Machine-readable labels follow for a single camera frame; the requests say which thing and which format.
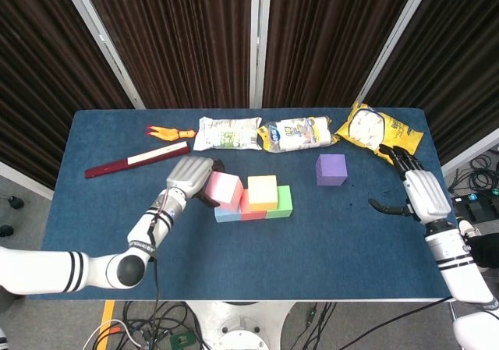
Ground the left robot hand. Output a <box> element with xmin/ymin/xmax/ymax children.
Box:
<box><xmin>165</xmin><ymin>155</ymin><xmax>226</xmax><ymax>209</ymax></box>

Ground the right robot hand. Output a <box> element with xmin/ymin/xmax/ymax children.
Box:
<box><xmin>368</xmin><ymin>143</ymin><xmax>457</xmax><ymax>226</ymax></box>

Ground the pink foam cube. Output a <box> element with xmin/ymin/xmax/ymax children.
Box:
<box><xmin>205</xmin><ymin>171</ymin><xmax>244</xmax><ymax>213</ymax></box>

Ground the light blue foam cube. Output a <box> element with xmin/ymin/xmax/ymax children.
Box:
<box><xmin>214</xmin><ymin>205</ymin><xmax>242</xmax><ymax>224</ymax></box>

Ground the yellow foam cube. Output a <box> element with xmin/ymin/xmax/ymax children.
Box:
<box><xmin>246</xmin><ymin>175</ymin><xmax>279</xmax><ymax>212</ymax></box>

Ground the red foam cube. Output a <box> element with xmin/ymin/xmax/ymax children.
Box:
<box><xmin>238</xmin><ymin>189</ymin><xmax>267</xmax><ymax>221</ymax></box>

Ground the purple foam cube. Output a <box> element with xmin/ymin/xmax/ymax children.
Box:
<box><xmin>315</xmin><ymin>154</ymin><xmax>349</xmax><ymax>187</ymax></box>

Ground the green foam cube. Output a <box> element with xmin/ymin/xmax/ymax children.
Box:
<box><xmin>264</xmin><ymin>185</ymin><xmax>294</xmax><ymax>219</ymax></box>

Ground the yellow rubber chicken toy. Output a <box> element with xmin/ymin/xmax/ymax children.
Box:
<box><xmin>146</xmin><ymin>125</ymin><xmax>197</xmax><ymax>143</ymax></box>

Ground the black device with teal lights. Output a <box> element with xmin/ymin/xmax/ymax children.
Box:
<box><xmin>450</xmin><ymin>193</ymin><xmax>499</xmax><ymax>223</ymax></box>

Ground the black and white sneaker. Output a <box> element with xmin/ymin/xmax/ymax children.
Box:
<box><xmin>456</xmin><ymin>216</ymin><xmax>488</xmax><ymax>273</ymax></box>

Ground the white tissue pack green print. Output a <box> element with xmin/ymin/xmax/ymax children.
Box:
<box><xmin>193</xmin><ymin>116</ymin><xmax>263</xmax><ymax>152</ymax></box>

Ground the long dark red box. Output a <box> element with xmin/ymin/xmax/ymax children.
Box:
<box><xmin>84</xmin><ymin>140</ymin><xmax>192</xmax><ymax>180</ymax></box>

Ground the black trouser leg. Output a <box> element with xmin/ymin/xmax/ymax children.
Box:
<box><xmin>465</xmin><ymin>232</ymin><xmax>499</xmax><ymax>269</ymax></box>

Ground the yellow bag of cotton balls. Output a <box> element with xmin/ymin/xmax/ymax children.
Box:
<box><xmin>334</xmin><ymin>101</ymin><xmax>425</xmax><ymax>172</ymax></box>

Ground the blue fabric table cover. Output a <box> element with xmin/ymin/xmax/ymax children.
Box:
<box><xmin>30</xmin><ymin>108</ymin><xmax>471</xmax><ymax>301</ymax></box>

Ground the dark brown curtain panel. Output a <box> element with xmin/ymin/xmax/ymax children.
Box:
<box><xmin>366</xmin><ymin>0</ymin><xmax>499</xmax><ymax>164</ymax></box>
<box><xmin>80</xmin><ymin>0</ymin><xmax>254</xmax><ymax>109</ymax></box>
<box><xmin>263</xmin><ymin>0</ymin><xmax>422</xmax><ymax>109</ymax></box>
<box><xmin>0</xmin><ymin>0</ymin><xmax>136</xmax><ymax>189</ymax></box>

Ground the yellow floor tape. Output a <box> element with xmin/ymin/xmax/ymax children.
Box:
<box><xmin>99</xmin><ymin>300</ymin><xmax>117</xmax><ymax>338</ymax></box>

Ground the green circuit board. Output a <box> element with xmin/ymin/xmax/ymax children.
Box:
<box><xmin>169</xmin><ymin>328</ymin><xmax>196</xmax><ymax>350</ymax></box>

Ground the black cable pile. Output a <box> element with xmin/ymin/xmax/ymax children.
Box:
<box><xmin>448</xmin><ymin>147</ymin><xmax>499</xmax><ymax>195</ymax></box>

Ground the white partition frame rail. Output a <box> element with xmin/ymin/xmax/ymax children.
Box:
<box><xmin>441</xmin><ymin>127</ymin><xmax>499</xmax><ymax>176</ymax></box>
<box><xmin>0</xmin><ymin>161</ymin><xmax>54</xmax><ymax>196</ymax></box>

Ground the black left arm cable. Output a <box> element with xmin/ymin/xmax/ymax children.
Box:
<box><xmin>146</xmin><ymin>192</ymin><xmax>173</xmax><ymax>320</ymax></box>

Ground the white partition frame post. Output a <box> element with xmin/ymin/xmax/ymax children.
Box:
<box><xmin>249</xmin><ymin>0</ymin><xmax>273</xmax><ymax>109</ymax></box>
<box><xmin>58</xmin><ymin>0</ymin><xmax>147</xmax><ymax>110</ymax></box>
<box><xmin>356</xmin><ymin>0</ymin><xmax>437</xmax><ymax>105</ymax></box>

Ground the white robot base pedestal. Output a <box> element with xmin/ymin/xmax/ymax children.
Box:
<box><xmin>186</xmin><ymin>300</ymin><xmax>296</xmax><ymax>350</ymax></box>

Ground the black floor cable tangle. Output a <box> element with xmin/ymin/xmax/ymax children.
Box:
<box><xmin>116</xmin><ymin>301</ymin><xmax>207</xmax><ymax>350</ymax></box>

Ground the white floor cable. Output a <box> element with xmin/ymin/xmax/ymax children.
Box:
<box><xmin>83</xmin><ymin>318</ymin><xmax>145</xmax><ymax>350</ymax></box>

